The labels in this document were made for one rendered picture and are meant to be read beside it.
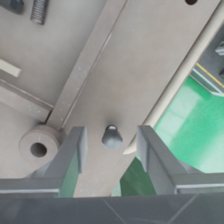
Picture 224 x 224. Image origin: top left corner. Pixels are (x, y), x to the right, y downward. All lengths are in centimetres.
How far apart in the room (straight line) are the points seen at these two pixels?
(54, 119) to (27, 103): 3
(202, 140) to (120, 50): 186
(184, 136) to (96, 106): 172
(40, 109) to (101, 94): 6
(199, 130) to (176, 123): 27
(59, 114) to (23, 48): 7
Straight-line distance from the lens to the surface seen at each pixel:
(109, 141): 15
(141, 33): 17
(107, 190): 40
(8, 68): 19
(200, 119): 187
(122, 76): 17
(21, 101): 18
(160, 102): 30
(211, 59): 144
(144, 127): 15
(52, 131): 17
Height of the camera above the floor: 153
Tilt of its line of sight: 75 degrees down
